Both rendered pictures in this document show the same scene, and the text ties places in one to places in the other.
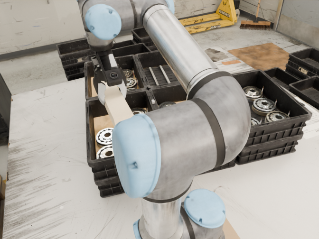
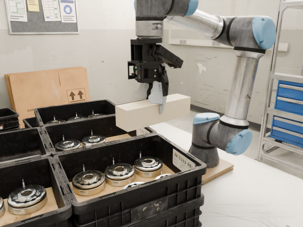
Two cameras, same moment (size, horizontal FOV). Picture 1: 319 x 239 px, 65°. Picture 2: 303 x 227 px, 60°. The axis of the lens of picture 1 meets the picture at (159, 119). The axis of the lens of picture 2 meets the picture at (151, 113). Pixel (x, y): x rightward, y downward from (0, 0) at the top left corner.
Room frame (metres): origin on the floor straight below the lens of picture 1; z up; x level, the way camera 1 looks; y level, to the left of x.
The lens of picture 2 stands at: (0.94, 0.87, 1.32)
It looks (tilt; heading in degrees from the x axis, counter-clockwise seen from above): 18 degrees down; 253
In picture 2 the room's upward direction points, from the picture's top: straight up
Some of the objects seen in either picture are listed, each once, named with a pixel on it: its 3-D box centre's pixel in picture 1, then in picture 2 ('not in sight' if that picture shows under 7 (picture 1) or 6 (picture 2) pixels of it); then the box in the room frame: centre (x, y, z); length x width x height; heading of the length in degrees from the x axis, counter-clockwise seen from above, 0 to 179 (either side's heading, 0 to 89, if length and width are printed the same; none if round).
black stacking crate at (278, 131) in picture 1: (251, 105); (80, 122); (0.91, -0.43, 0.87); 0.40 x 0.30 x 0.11; 11
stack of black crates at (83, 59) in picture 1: (83, 66); not in sight; (2.40, 0.76, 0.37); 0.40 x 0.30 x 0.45; 111
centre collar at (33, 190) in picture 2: not in sight; (26, 193); (1.09, 0.14, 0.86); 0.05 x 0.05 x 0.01
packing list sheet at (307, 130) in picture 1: (299, 114); not in sight; (1.01, -0.76, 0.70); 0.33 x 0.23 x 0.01; 21
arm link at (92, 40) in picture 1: (98, 35); (149, 29); (0.72, 0.16, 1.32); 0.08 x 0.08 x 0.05
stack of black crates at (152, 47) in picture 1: (154, 50); not in sight; (2.68, 0.01, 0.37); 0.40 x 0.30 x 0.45; 111
